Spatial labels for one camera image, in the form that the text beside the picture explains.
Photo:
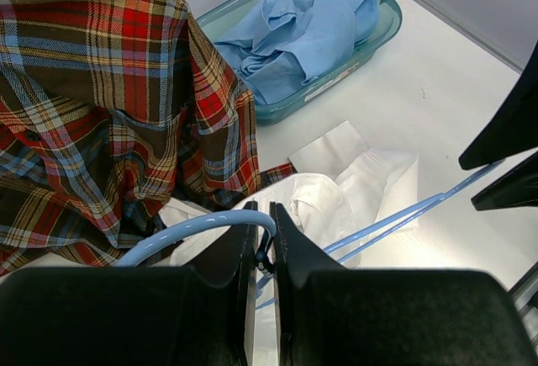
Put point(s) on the white shirt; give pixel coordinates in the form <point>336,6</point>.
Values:
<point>336,181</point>

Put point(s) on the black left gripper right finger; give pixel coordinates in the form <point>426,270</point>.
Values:
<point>298,260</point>

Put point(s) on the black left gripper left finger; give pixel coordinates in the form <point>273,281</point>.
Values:
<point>218,263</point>

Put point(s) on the red plaid shirt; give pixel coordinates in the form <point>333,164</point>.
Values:
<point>110,108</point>

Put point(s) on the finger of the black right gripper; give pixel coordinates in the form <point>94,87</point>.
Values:
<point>516,188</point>
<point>513,128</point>

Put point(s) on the light blue shirt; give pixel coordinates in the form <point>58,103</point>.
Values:
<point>281,46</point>

